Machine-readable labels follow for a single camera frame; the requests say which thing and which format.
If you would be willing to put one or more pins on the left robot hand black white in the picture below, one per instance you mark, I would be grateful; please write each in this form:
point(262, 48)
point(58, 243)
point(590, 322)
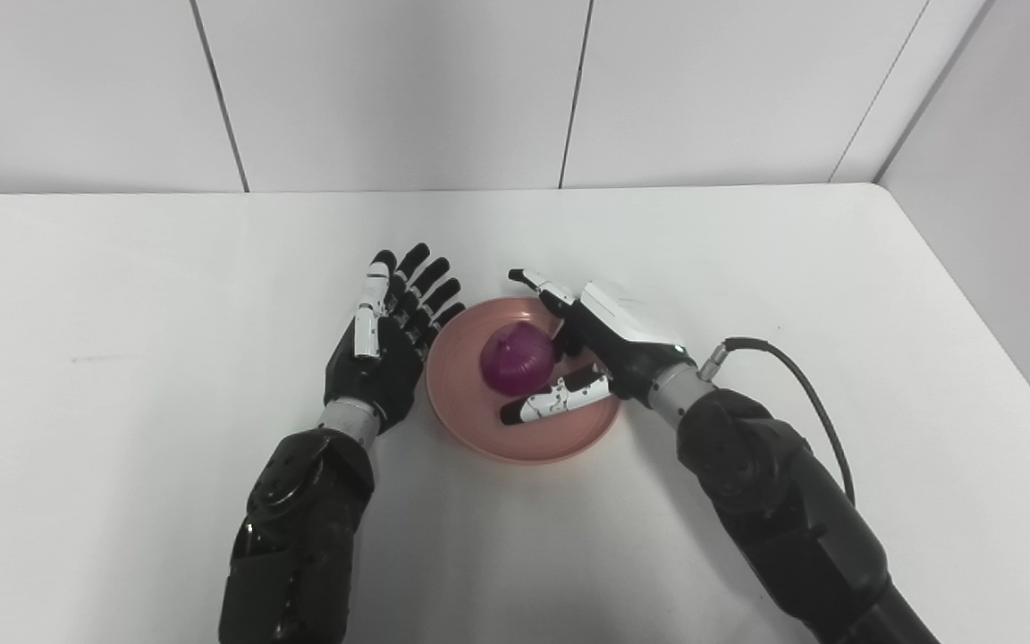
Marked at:
point(390, 349)

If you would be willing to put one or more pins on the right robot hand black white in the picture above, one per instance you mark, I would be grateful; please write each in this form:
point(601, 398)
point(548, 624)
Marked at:
point(604, 344)

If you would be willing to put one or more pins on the purple red onion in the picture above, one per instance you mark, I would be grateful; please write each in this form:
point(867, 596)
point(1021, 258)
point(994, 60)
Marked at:
point(517, 360)

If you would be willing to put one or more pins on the pink round plate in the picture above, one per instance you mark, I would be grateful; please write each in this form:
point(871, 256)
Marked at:
point(479, 420)

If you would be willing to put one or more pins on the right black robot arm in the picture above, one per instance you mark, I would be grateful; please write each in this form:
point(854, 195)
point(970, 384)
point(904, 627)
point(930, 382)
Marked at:
point(783, 510)

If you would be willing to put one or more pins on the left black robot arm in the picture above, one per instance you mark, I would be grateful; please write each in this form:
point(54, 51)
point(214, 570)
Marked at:
point(300, 537)

